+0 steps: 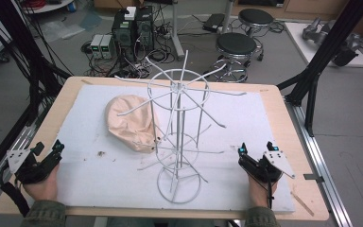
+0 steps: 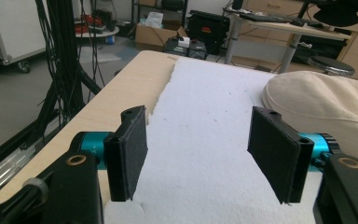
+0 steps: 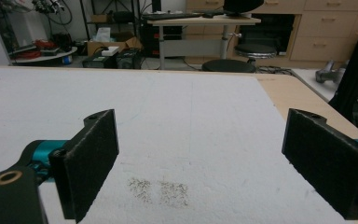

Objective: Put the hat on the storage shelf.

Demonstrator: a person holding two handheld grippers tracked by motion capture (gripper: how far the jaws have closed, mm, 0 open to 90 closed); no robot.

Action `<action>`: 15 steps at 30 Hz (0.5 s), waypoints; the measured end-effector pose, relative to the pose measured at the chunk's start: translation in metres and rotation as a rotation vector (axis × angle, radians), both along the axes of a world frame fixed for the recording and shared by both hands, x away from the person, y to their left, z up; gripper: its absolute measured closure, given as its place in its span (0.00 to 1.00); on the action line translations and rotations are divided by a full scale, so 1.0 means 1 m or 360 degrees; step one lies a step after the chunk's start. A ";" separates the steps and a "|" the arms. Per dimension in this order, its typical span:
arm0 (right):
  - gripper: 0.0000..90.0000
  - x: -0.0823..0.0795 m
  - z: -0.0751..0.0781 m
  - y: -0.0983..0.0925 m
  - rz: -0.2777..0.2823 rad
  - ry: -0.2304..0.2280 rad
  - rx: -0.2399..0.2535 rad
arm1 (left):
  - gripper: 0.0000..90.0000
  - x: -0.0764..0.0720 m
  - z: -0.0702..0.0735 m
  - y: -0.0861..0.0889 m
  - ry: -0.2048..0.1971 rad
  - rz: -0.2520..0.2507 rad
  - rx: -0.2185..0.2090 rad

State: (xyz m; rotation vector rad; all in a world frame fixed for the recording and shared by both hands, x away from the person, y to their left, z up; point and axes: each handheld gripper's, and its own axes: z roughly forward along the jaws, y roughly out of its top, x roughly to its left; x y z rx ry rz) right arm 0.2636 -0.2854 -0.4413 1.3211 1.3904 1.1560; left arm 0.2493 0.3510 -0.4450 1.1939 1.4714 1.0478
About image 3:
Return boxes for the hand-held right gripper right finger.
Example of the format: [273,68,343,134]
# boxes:
[282,107,358,221]

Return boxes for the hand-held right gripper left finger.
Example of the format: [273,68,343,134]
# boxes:
[48,108,120,224]

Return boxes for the grey metal device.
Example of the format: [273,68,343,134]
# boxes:
[314,60,347,84]

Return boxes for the white foam table mat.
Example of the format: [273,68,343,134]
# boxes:
[0,66,350,224]

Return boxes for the black equipment case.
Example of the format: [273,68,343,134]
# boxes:
[116,48,144,70]
[81,53,117,69]

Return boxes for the round white side table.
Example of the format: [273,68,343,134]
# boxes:
[10,46,78,66]

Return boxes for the small white box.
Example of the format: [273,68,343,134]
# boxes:
[101,46,120,57]

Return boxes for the brown cardboard box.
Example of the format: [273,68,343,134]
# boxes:
[86,31,143,58]

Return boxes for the light wooden drawer cabinet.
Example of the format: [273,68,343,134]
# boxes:
[185,0,358,65]

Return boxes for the clear plastic bag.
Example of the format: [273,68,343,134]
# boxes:
[94,26,112,43]

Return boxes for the black stool with chrome rim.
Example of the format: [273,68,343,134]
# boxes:
[234,43,278,60]

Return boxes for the black round stool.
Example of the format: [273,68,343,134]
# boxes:
[201,59,257,74]

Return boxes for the black computer tower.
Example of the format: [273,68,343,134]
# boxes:
[140,23,184,59]

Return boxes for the black shelf rack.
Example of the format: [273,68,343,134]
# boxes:
[79,0,142,41]

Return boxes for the black keyboard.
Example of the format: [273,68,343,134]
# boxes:
[142,12,203,21]

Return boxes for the wooden desk with grey legs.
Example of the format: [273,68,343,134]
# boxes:
[146,13,262,70]

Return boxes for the black floor cables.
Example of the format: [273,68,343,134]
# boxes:
[255,64,294,76]

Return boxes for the red cable bundle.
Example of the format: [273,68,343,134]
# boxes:
[14,39,58,61]

